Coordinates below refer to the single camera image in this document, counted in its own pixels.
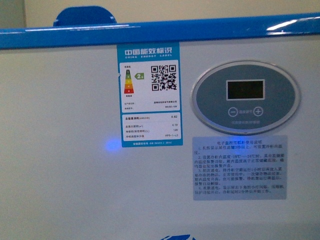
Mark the oval grey control panel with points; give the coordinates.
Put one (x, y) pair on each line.
(245, 97)

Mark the grey instruction sticker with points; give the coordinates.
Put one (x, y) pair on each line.
(229, 168)

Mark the blue energy label sticker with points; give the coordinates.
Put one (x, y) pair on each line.
(150, 94)

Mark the white blue chest freezer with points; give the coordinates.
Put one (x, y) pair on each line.
(64, 174)

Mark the blue rear lid handle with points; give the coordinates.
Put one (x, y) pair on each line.
(84, 15)

